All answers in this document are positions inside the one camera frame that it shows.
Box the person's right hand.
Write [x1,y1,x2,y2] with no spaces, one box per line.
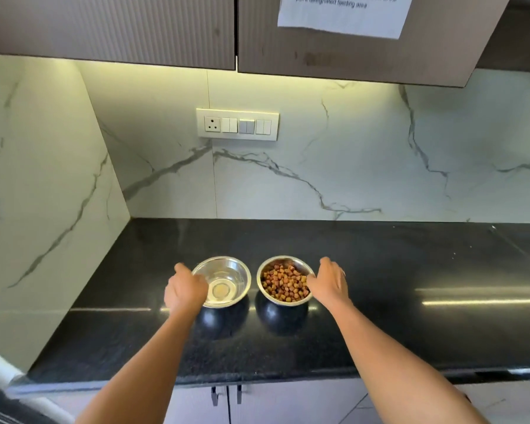
[306,256,353,312]

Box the person's left hand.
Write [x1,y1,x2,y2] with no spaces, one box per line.
[164,262,210,319]

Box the person's right forearm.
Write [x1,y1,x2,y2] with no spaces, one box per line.
[331,297,491,424]

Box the person's left forearm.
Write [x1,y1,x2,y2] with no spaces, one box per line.
[75,304,200,424]

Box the white base cabinet door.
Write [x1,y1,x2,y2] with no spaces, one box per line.
[39,386,230,424]
[229,378,372,424]

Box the white base drawer unit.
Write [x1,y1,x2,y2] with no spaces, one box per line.
[340,379,530,424]

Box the white instruction sheet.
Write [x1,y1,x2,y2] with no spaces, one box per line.
[277,0,415,40]

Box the dark hood cabinet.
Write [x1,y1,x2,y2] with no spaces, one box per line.
[475,0,530,75]

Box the white switch panel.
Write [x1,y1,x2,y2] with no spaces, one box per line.
[196,108,280,143]

